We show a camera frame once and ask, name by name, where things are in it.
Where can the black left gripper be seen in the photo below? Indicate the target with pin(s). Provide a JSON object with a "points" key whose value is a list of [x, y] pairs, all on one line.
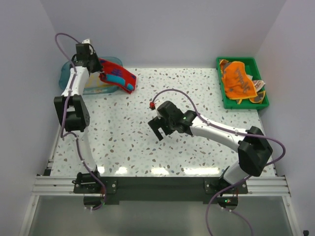
{"points": [[98, 67]]}

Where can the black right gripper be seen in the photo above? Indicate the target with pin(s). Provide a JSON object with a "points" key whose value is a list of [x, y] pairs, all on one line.
{"points": [[156, 123]]}

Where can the yellow grey patterned towel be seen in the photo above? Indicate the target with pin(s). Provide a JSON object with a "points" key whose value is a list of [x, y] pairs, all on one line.
{"points": [[94, 82]]}

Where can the red patterned towel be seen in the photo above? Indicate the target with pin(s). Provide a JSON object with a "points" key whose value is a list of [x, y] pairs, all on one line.
{"points": [[115, 74]]}

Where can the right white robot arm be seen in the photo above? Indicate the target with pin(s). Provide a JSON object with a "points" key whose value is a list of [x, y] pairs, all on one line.
{"points": [[251, 146]]}

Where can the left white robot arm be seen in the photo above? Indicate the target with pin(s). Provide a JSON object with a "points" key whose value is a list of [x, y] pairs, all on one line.
{"points": [[74, 116]]}

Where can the teal transparent plastic bin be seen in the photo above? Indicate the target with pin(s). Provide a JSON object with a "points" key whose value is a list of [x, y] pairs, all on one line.
{"points": [[64, 78]]}

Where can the orange patterned towel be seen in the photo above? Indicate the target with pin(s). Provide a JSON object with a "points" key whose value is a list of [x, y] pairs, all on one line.
{"points": [[237, 85]]}

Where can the grey yellow-edged towel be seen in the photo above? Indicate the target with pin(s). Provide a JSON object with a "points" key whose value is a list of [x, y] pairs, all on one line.
{"points": [[252, 91]]}

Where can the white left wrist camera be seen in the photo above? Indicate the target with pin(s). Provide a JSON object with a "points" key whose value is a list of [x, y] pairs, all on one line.
{"points": [[86, 41]]}

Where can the black metal base rail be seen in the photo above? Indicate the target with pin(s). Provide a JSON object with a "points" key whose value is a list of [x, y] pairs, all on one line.
{"points": [[160, 189]]}

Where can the aluminium frame rail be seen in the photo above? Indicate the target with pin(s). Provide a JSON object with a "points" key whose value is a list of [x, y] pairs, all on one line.
{"points": [[257, 186]]}

